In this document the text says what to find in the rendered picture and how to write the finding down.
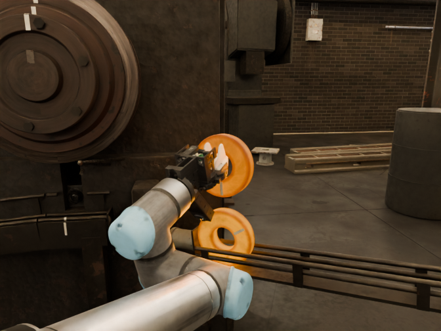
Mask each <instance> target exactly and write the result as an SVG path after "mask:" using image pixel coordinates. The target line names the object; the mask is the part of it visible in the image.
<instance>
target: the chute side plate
mask: <svg viewBox="0 0 441 331"><path fill-rule="evenodd" d="M64 223H66V229H67V235H65V231H64ZM88 237H102V246H107V245H108V239H107V231H106V220H105V219H97V220H84V221H58V222H44V223H38V226H37V223H30V224H24V225H13V226H8V227H0V255H5V254H15V253H20V252H30V251H36V250H49V249H61V248H82V245H81V238H88Z"/></svg>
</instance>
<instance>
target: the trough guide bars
mask: <svg viewBox="0 0 441 331"><path fill-rule="evenodd" d="M219 240H220V241H221V242H222V243H225V244H234V243H235V240H229V239H223V238H220V239H219ZM254 248H264V249H269V250H278V251H283V252H293V253H298V254H300V255H301V256H298V255H289V254H281V253H276V252H266V251H261V250H253V251H252V252H251V254H247V253H241V252H233V251H228V250H220V249H214V248H206V247H201V246H195V250H197V251H201V253H196V256H198V257H202V258H204V259H208V260H210V259H211V260H215V261H223V262H227V263H235V264H239V265H247V266H251V267H258V268H263V269H271V270H275V271H283V272H287V273H293V287H298V288H303V275H306V276H314V277H318V278H326V279H330V280H338V281H342V282H349V283H354V284H361V285H366V286H374V287H378V288H386V289H390V290H398V291H402V292H409V293H414V294H417V304H416V305H417V309H418V310H422V311H428V312H430V296H433V297H438V298H441V291H437V290H431V287H435V288H441V276H440V275H432V274H427V271H433V272H438V273H441V267H438V266H433V265H423V264H417V263H408V262H402V261H392V260H387V259H377V258H371V257H362V256H356V255H346V254H336V253H331V252H321V251H316V250H306V249H300V248H290V247H285V246H275V245H270V244H259V243H255V245H254ZM209 253H214V254H222V255H230V256H235V257H243V258H248V259H256V260H261V261H269V262H273V263H281V264H286V265H292V267H293V268H291V267H283V266H279V265H271V264H266V263H258V262H254V261H246V260H241V259H233V258H229V257H221V256H216V255H209ZM264 255H265V256H264ZM310 255H317V256H322V257H331V258H336V259H345V260H351V261H360V262H366V263H374V264H380V265H389V266H395V267H403V268H409V269H415V272H412V271H403V270H398V269H389V268H384V267H374V266H369V265H361V264H355V263H346V262H341V261H332V260H327V259H318V258H313V257H310ZM291 259H292V260H291ZM318 263H319V264H318ZM322 264H323V265H322ZM345 267H346V268H345ZM310 268H312V269H320V270H325V271H333V272H337V273H345V274H350V275H358V276H366V277H371V278H379V279H384V280H392V281H397V282H405V283H410V284H414V285H415V287H412V286H404V285H399V284H391V283H387V282H379V281H374V280H366V279H362V278H354V277H349V276H341V275H333V274H329V273H321V272H316V271H308V270H310ZM349 268H350V269H349ZM304 269H306V270H304ZM376 272H377V273H376Z"/></svg>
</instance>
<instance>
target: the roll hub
mask: <svg viewBox="0 0 441 331"><path fill-rule="evenodd" d="M28 15H29V19H30V30H26V25H25V20H24V14H14V15H10V16H6V17H4V18H1V19H0V121H1V122H3V123H4V124H6V125H8V126H9V127H12V128H14V129H17V130H19V131H22V132H25V133H31V134H38V135H44V134H51V133H57V132H59V131H63V130H65V129H67V128H69V127H72V126H74V125H75V124H77V123H79V122H80V121H81V120H82V119H83V118H84V117H85V116H86V115H87V114H88V113H89V112H90V111H91V109H92V108H93V106H94V104H95V102H96V98H97V96H98V90H99V73H98V68H97V65H96V61H95V58H94V56H93V54H92V52H91V51H90V49H89V48H88V46H87V45H86V44H85V42H84V41H83V40H82V39H81V38H80V37H79V36H78V35H77V34H76V33H75V32H73V31H72V30H71V29H69V28H67V27H66V26H64V25H62V24H61V23H59V22H57V21H55V20H52V19H50V18H47V17H44V16H40V15H36V14H28ZM35 18H42V19H43V21H44V22H45V26H44V28H43V29H41V28H36V27H35V26H34V24H33V21H34V19H35ZM80 56H86V57H87V59H88V61H89V63H88V65H87V66H80V64H79V63H78V61H77V60H78V58H79V57H80ZM74 106H79V107H80V109H81V110H82V113H81V115H80V116H74V115H73V114H72V112H71V111H72V108H73V107H74ZM25 122H32V123H33V124H34V126H35V127H34V129H33V131H26V130H25V129H24V128H23V125H24V123H25Z"/></svg>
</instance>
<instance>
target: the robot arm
mask: <svg viewBox="0 0 441 331"><path fill-rule="evenodd" d="M184 149H185V151H184V152H183V153H182V154H180V153H181V152H182V151H183V150H184ZM180 157H181V158H180ZM175 160H176V164H177V166H172V165H168V166H167V167H166V168H165V173H166V176H167V177H166V178H165V179H163V180H161V181H160V182H159V183H158V184H157V185H156V186H155V187H153V188H152V189H151V190H149V191H148V192H147V193H146V194H145V195H144V196H142V197H141V198H140V199H139V200H137V201H136V202H135V203H134V204H133V205H132V206H130V207H128V208H126V209H125V210H124V211H123V212H122V213H121V215H120V216H119V217H118V218H117V219H116V220H115V221H114V222H113V223H112V224H111V225H110V227H109V230H108V236H109V239H110V242H111V244H112V245H113V246H115V250H116V251H117V252H118V253H119V254H120V255H122V256H123V257H125V258H127V259H131V260H134V262H135V266H136V269H137V273H138V279H139V281H140V284H141V286H142V287H143V288H144V289H143V290H141V291H138V292H135V293H133V294H130V295H128V296H125V297H123V298H119V299H117V300H115V301H111V302H109V303H107V304H104V305H101V306H99V307H96V308H94V309H91V310H88V311H86V312H84V313H80V314H78V315H75V316H73V317H70V318H68V319H65V320H62V321H60V322H57V323H54V324H52V325H49V326H46V327H44V328H41V329H39V328H38V327H36V326H34V325H32V324H28V323H22V324H17V325H16V326H13V327H10V328H7V329H4V330H1V331H193V330H195V329H196V328H198V327H199V326H201V325H202V324H204V323H205V322H207V321H208V320H210V319H212V318H213V317H215V316H216V315H222V316H223V317H224V318H226V317H227V318H230V319H234V320H238V319H241V318H242V317H243V316H244V315H245V313H246V312H247V310H248V308H249V305H250V303H251V298H252V295H253V280H252V278H251V276H250V274H248V273H247V272H244V271H241V270H239V269H235V268H234V267H233V266H231V267H229V266H227V265H223V264H221V263H217V262H214V261H211V260H208V259H204V258H202V257H198V256H195V255H191V254H188V253H185V252H181V251H178V250H176V249H175V246H174V243H173V238H172V236H171V233H170V228H171V227H172V226H173V224H174V223H175V222H176V221H177V220H178V219H179V218H180V217H181V216H182V215H183V214H184V213H185V212H186V210H188V211H189V212H190V213H191V214H192V215H193V216H194V217H195V218H196V219H198V220H200V221H210V222H211V220H212V218H213V215H214V213H215V212H214V211H213V209H212V208H211V206H210V205H209V204H208V203H207V202H206V200H205V199H204V198H203V196H202V195H201V194H200V193H201V192H202V191H203V190H210V189H212V188H213V187H215V186H216V185H217V184H220V183H221V181H222V180H224V179H225V178H226V176H227V174H228V156H226V154H225V151H224V147H223V144H220V145H219V149H218V154H217V152H216V147H214V148H213V149H212V148H211V145H210V144H209V143H205V145H204V149H199V146H191V147H190V148H189V144H188V145H186V146H185V147H183V148H182V149H181V150H179V151H178V152H177V153H176V154H175Z"/></svg>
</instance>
